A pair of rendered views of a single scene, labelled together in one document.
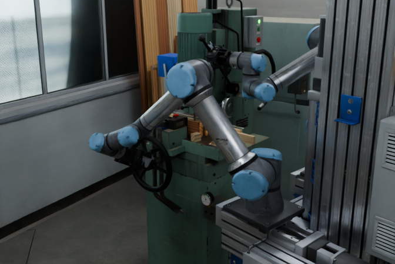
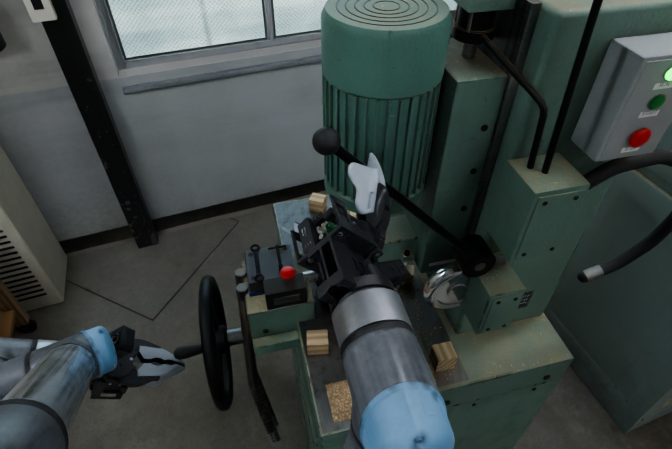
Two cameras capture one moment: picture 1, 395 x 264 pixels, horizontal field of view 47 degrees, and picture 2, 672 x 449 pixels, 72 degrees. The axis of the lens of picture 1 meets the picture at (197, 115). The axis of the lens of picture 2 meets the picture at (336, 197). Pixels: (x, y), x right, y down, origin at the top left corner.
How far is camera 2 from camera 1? 180 cm
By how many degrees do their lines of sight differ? 41
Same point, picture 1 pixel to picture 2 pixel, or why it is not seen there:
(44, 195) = (259, 181)
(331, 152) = not seen: outside the picture
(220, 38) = (473, 107)
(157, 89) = not seen: hidden behind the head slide
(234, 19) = (549, 52)
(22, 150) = (219, 123)
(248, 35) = (600, 116)
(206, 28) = (390, 85)
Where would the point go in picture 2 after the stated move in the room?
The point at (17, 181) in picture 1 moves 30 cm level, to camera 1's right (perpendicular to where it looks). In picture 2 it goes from (215, 162) to (260, 186)
